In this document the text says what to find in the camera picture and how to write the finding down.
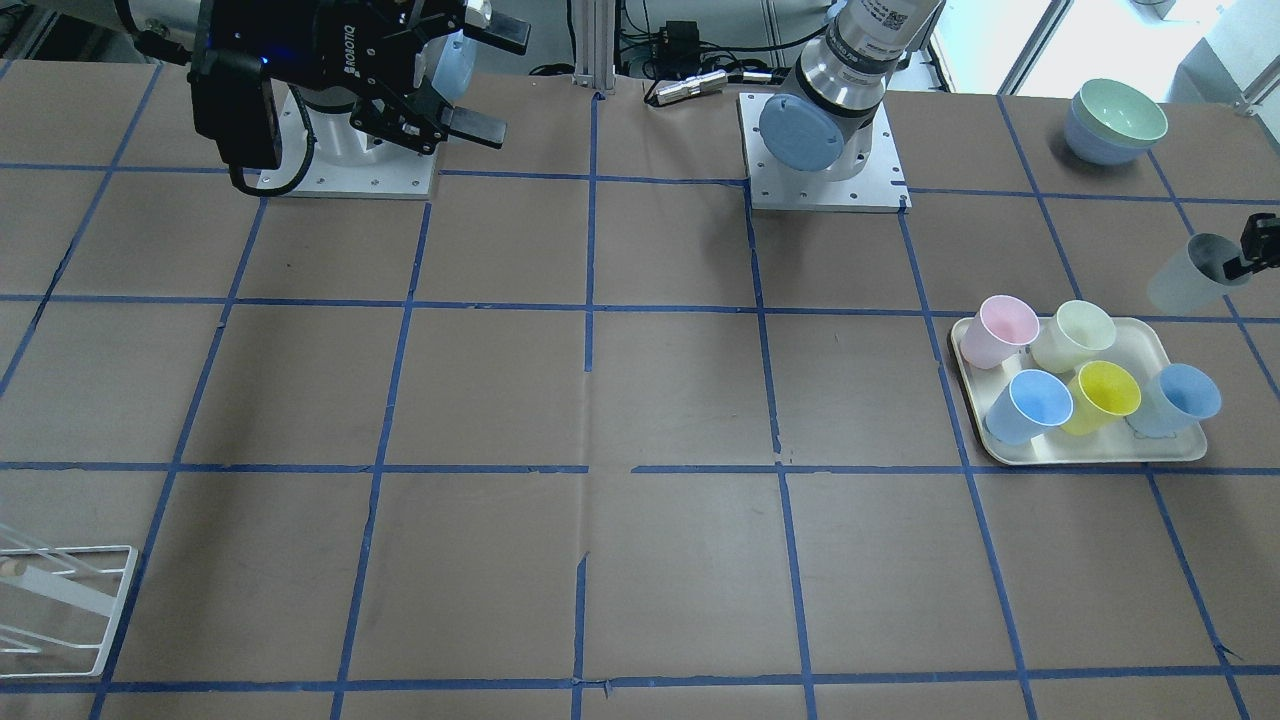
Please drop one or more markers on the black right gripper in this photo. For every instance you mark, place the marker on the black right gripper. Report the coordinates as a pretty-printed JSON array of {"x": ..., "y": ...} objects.
[{"x": 327, "y": 47}]

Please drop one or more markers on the blue cup far corner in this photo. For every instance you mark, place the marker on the blue cup far corner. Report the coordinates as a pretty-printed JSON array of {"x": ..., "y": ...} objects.
[{"x": 1174, "y": 399}]

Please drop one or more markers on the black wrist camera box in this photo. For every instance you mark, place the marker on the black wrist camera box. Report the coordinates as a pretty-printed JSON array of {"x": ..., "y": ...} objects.
[{"x": 234, "y": 105}]

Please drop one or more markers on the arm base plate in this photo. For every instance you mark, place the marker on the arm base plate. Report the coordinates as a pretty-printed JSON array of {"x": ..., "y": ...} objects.
[
  {"x": 800, "y": 158},
  {"x": 335, "y": 160}
]

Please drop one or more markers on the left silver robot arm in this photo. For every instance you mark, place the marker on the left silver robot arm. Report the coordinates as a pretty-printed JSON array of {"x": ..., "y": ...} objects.
[{"x": 846, "y": 69}]

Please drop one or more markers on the blue cup near corner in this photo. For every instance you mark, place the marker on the blue cup near corner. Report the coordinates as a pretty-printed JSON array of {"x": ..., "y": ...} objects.
[{"x": 1032, "y": 403}]

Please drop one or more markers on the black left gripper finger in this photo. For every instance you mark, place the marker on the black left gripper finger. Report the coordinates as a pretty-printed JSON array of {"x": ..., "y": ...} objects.
[{"x": 1259, "y": 247}]

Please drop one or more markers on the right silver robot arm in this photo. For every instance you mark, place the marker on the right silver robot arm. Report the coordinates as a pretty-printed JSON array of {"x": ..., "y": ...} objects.
[{"x": 164, "y": 30}]

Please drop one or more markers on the yellow plastic cup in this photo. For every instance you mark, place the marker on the yellow plastic cup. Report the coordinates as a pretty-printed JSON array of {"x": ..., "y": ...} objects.
[{"x": 1102, "y": 393}]

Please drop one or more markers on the pink plastic cup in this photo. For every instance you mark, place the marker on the pink plastic cup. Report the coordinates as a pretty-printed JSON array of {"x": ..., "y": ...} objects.
[{"x": 1003, "y": 326}]

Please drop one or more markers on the grey plastic cup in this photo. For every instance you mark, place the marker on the grey plastic cup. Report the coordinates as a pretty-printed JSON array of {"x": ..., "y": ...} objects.
[{"x": 1195, "y": 275}]

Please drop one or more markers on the blue bowl under green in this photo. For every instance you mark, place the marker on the blue bowl under green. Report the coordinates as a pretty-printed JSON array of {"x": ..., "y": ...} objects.
[{"x": 1096, "y": 149}]

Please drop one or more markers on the white wire cup rack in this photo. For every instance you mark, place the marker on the white wire cup rack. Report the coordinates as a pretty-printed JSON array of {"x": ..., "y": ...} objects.
[{"x": 63, "y": 606}]

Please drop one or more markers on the cream plastic cup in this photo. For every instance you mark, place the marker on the cream plastic cup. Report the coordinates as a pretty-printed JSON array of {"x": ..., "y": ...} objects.
[{"x": 1075, "y": 334}]

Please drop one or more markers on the blue cup corner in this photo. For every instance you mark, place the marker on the blue cup corner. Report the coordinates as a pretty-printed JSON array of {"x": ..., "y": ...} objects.
[
  {"x": 1174, "y": 399},
  {"x": 1032, "y": 403}
]

